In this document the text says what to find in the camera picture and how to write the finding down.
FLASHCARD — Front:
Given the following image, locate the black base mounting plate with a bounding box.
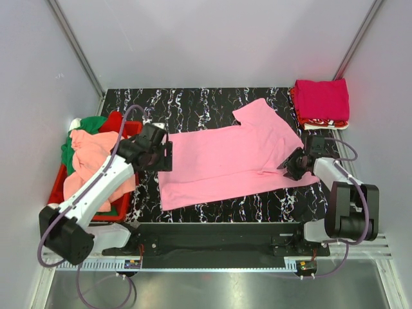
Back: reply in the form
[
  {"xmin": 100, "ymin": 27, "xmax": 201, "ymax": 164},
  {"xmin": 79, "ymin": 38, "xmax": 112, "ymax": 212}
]
[{"xmin": 102, "ymin": 223, "xmax": 330, "ymax": 258}]

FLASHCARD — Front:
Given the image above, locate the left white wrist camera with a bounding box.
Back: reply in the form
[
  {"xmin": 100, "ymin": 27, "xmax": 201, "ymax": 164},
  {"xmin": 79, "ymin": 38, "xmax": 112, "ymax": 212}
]
[{"xmin": 143, "ymin": 120, "xmax": 166, "ymax": 129}]

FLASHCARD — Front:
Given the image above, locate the folded red white t shirt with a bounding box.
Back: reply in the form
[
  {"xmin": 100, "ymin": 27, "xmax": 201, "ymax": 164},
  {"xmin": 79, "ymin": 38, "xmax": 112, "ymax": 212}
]
[{"xmin": 289, "ymin": 88, "xmax": 349, "ymax": 130}]

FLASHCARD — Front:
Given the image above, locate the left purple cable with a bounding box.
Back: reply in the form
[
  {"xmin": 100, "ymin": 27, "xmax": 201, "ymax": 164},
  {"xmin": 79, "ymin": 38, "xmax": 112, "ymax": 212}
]
[{"xmin": 37, "ymin": 104, "xmax": 152, "ymax": 308}]

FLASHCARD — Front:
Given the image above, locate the pink t shirt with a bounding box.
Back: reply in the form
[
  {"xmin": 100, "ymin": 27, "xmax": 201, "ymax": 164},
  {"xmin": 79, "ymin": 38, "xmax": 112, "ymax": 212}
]
[{"xmin": 158, "ymin": 98, "xmax": 319, "ymax": 211}]

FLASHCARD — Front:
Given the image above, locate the red t shirt in bin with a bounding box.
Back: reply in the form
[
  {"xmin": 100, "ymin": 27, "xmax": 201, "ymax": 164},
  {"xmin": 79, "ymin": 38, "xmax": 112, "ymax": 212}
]
[{"xmin": 98, "ymin": 111, "xmax": 123, "ymax": 133}]

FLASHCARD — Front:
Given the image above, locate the folded magenta t shirt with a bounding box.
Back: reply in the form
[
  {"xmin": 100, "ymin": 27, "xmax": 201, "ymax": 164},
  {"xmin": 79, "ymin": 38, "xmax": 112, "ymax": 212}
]
[{"xmin": 294, "ymin": 79, "xmax": 350, "ymax": 121}]

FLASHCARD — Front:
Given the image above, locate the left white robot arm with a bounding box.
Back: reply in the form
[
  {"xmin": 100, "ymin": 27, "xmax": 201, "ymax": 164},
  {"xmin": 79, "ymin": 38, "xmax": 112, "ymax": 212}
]
[{"xmin": 37, "ymin": 123, "xmax": 173, "ymax": 267}]

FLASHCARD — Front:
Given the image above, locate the black marble pattern mat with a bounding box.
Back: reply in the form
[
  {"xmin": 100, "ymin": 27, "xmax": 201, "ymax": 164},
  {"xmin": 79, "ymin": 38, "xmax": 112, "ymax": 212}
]
[{"xmin": 98, "ymin": 88, "xmax": 341, "ymax": 223}]

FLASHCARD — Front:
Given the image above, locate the green t shirt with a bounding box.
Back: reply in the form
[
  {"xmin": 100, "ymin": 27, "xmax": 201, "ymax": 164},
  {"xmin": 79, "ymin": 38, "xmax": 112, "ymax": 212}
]
[{"xmin": 61, "ymin": 116, "xmax": 118, "ymax": 216}]

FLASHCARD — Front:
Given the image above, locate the white cable duct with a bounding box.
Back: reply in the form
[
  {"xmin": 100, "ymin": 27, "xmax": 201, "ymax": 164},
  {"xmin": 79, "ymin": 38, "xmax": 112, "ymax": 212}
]
[{"xmin": 56, "ymin": 259, "xmax": 299, "ymax": 272}]

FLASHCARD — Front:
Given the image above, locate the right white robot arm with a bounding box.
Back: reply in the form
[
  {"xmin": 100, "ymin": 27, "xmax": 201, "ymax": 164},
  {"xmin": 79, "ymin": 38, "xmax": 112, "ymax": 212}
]
[{"xmin": 278, "ymin": 135, "xmax": 379, "ymax": 255}]

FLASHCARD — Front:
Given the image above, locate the red plastic bin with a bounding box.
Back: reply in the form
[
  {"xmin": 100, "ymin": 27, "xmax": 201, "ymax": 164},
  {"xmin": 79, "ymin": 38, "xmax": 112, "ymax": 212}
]
[{"xmin": 47, "ymin": 120, "xmax": 144, "ymax": 223}]

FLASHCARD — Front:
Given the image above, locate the salmon t shirt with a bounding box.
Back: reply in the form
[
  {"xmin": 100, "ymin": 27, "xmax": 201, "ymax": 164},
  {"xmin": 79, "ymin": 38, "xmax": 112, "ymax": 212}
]
[{"xmin": 63, "ymin": 130, "xmax": 118, "ymax": 200}]

